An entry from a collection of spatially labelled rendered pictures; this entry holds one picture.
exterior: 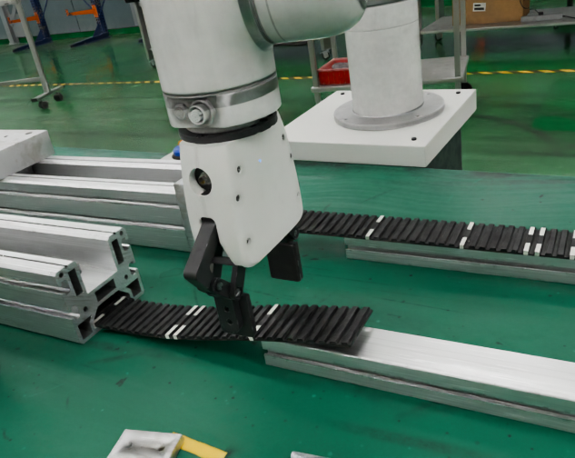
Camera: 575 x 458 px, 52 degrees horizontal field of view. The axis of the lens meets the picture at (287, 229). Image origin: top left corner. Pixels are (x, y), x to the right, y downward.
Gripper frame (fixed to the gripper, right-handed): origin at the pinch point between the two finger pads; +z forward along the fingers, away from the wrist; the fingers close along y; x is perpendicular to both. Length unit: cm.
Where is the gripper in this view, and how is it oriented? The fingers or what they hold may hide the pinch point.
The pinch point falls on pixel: (262, 293)
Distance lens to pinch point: 51.2
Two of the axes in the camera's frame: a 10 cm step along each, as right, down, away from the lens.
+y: 4.6, -4.6, 7.6
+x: -8.8, -0.8, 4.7
